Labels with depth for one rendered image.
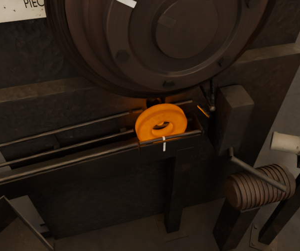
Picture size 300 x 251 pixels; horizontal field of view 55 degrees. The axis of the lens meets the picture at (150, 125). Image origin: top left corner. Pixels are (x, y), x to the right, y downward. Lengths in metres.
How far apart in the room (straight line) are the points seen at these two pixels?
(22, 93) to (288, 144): 0.78
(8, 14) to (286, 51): 0.77
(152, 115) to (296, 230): 1.06
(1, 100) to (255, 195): 0.82
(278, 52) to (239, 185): 0.44
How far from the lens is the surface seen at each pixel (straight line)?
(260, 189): 1.05
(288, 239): 1.61
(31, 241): 0.88
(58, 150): 0.92
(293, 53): 1.01
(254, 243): 1.53
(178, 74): 0.60
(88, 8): 0.54
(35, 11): 0.73
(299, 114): 2.18
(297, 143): 0.98
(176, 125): 0.86
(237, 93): 0.91
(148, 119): 0.81
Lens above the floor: 1.37
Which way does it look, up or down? 47 degrees down
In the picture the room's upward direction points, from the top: straight up
